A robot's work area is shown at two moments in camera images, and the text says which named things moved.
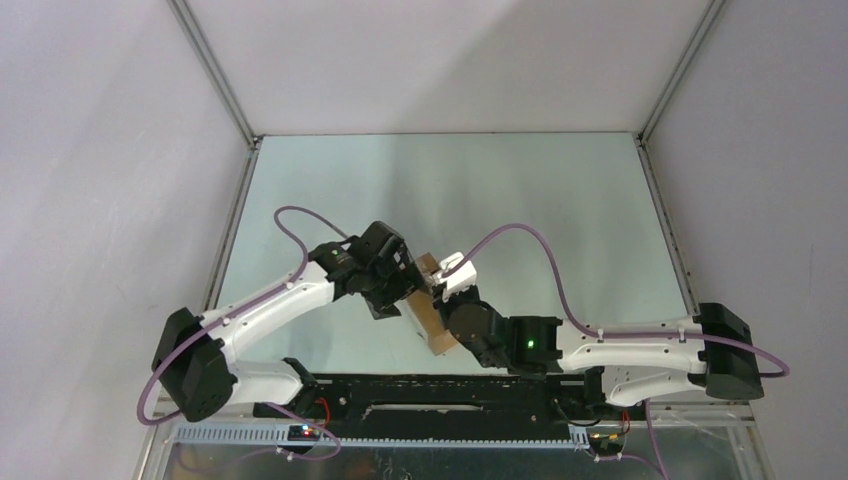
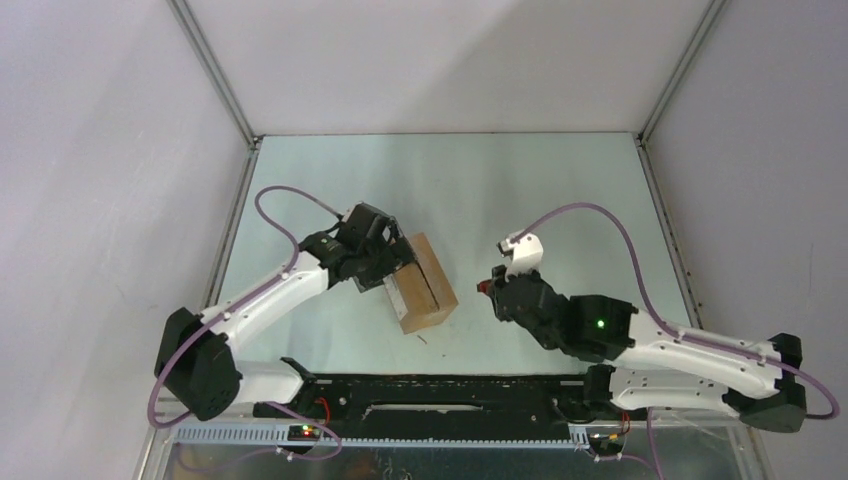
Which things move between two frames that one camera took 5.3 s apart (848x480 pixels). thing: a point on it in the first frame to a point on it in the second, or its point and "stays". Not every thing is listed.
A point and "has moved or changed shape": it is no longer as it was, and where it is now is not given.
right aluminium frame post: x=704 y=26 stays
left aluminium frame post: x=213 y=67 stays
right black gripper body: x=446 y=307 to x=499 y=273
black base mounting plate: x=454 y=399 stays
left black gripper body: x=389 y=284 to x=378 y=259
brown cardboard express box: x=425 y=308 has moved or changed shape
